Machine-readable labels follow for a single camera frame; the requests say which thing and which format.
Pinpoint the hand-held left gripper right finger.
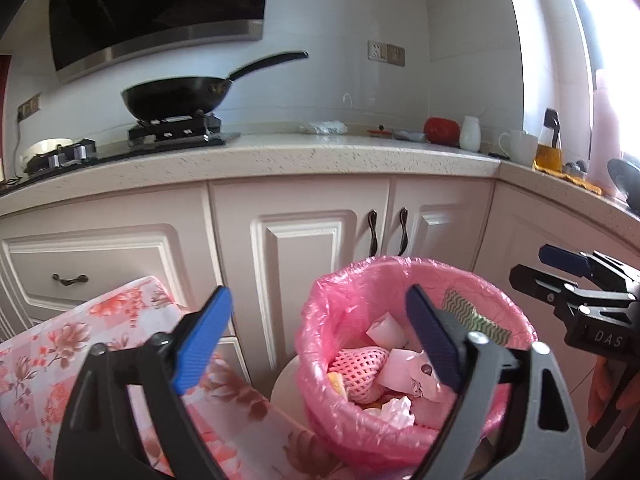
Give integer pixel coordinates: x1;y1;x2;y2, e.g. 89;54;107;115
405;284;586;480

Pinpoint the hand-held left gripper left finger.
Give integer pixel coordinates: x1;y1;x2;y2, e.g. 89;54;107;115
52;285;236;480

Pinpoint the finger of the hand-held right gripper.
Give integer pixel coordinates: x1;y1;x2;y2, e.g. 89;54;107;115
539;243;640;287
509;264;640;311

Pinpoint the white printed paper wrapper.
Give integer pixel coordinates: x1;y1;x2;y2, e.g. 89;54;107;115
377;350;447;403

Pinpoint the green wavy patterned cloth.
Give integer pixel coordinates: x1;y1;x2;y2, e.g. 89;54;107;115
442;290;512;346

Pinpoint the white foam block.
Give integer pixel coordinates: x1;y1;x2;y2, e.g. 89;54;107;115
367;311;408;349

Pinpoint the white tissue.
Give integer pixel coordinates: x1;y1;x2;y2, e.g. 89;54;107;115
380;396;416;428

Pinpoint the pink foam fruit net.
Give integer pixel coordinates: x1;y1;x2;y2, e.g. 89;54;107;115
327;346;391;403

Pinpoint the bin with pink bag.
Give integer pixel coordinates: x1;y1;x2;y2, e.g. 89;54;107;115
270;256;538;476

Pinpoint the person's right hand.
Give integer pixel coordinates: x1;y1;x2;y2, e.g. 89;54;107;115
587;355;632;427

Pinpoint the yellow mat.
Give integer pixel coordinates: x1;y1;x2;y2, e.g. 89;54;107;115
535;166;604;196

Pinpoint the dark round pan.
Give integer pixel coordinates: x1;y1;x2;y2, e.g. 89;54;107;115
607;158;640;207

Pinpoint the white cabinet door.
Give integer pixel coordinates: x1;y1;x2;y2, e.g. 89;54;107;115
209;178;393;386
389;176;496;281

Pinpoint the glass oil bottle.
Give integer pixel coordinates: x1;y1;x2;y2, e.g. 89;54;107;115
532;108;565;173

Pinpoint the white mug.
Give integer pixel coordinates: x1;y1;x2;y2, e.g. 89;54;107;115
498;130;539;166

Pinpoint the floral tablecloth table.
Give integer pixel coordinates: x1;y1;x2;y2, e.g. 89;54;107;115
0;275;351;480

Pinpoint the white ceramic jar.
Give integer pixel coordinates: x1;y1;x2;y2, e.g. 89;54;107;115
459;116;482;152

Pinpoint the red cup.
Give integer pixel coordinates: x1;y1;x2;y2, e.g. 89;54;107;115
424;117;461;146

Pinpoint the speckled stone countertop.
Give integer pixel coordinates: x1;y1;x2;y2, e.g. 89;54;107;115
0;122;640;242

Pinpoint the black gas stove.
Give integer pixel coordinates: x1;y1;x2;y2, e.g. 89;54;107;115
0;112;241;196

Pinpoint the white rag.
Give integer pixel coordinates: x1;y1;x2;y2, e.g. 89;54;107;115
300;121;347;135

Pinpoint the white electric pan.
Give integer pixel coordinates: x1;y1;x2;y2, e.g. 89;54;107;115
17;138;76;171

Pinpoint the black range hood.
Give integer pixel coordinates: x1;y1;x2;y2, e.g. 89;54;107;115
49;0;272;83

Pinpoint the white drawer with black handle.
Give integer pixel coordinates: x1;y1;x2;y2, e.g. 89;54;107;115
0;224;208;332

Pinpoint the black wok with handle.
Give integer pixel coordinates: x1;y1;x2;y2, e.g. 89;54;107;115
121;51;309;121

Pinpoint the black power cable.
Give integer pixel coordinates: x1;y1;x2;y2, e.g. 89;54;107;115
10;119;25;181

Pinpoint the white and gold wall outlet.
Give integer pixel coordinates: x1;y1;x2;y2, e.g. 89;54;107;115
367;40;406;67

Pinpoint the gold wall outlet strip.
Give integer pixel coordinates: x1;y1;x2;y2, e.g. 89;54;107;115
17;94;42;121

